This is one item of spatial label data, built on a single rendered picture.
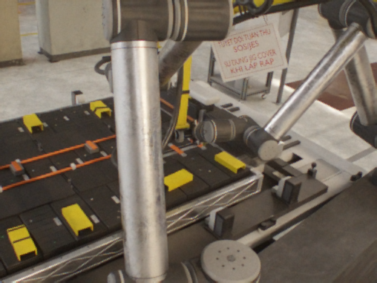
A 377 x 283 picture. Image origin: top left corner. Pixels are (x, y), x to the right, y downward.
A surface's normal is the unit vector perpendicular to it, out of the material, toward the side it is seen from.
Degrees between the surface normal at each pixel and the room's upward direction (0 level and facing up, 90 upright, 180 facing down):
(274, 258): 0
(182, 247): 0
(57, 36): 90
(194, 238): 0
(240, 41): 90
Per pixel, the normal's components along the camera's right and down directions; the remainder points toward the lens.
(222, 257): 0.07, -0.86
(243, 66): -0.43, 0.43
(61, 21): 0.60, 0.44
